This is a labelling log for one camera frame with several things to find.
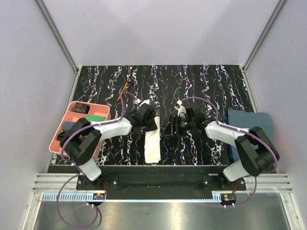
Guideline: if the white cloth napkin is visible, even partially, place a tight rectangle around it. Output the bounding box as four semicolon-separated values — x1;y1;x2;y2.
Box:
144;116;161;164

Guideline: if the pink compartment tray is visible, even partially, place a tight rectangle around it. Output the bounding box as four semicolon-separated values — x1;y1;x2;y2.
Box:
48;101;111;160

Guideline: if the grey blue cloth in tray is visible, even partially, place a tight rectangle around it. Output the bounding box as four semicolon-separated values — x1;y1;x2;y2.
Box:
62;121;75;132

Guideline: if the black handled utensil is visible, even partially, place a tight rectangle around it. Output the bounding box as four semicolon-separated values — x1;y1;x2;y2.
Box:
124;78;134;91

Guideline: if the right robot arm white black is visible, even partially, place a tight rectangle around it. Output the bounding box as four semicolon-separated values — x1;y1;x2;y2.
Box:
162;107;280;190

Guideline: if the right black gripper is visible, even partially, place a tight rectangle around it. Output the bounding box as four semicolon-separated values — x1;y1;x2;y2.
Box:
160;114;195;138

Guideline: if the blue folded cloth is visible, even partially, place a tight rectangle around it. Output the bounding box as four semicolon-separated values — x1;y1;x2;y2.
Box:
225;109;274;161

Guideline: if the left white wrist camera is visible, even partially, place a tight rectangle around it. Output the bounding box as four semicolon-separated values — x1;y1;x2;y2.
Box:
134;99;152;109

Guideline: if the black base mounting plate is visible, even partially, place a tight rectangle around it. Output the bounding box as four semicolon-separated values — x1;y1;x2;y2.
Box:
76;165;246;201

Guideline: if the orange handled utensil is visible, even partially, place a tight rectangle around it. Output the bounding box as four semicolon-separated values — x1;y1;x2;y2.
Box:
117;82;128;102

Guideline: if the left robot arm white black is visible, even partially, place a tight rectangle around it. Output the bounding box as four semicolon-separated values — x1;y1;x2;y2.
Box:
60;103;157;190

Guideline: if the green cloth in tray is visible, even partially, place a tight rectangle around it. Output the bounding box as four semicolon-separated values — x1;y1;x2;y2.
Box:
86;115;106;122

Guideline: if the dark patterned cloth in tray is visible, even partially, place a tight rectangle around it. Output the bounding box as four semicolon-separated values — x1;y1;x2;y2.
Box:
72;102;90;114

